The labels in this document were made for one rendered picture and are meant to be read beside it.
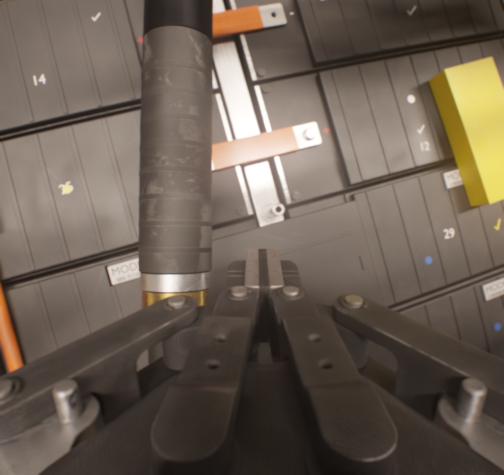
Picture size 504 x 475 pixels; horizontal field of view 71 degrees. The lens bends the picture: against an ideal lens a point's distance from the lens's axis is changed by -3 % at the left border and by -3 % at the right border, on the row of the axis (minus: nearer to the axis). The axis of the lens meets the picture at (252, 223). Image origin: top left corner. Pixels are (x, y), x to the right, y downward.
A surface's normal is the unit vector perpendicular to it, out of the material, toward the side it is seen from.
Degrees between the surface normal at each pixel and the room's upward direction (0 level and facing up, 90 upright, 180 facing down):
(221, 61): 0
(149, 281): 41
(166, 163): 11
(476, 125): 0
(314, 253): 0
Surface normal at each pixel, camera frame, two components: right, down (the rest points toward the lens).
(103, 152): 0.16, -0.04
